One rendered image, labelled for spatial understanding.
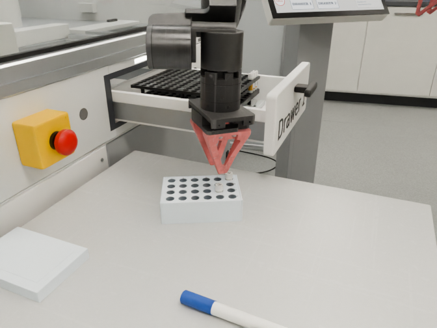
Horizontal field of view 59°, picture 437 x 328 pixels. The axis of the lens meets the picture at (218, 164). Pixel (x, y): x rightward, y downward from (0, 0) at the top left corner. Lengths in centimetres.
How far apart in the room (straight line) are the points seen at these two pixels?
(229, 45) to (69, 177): 39
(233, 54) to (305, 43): 119
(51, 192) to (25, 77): 20
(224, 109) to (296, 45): 119
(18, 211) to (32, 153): 10
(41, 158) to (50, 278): 19
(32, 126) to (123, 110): 24
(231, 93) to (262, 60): 200
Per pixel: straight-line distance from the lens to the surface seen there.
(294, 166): 187
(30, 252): 57
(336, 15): 163
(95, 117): 77
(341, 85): 385
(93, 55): 77
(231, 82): 53
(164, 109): 75
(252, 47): 252
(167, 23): 54
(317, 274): 53
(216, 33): 51
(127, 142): 87
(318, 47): 174
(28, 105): 66
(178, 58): 52
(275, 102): 64
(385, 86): 388
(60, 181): 73
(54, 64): 69
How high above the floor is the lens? 110
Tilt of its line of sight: 26 degrees down
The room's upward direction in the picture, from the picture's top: straight up
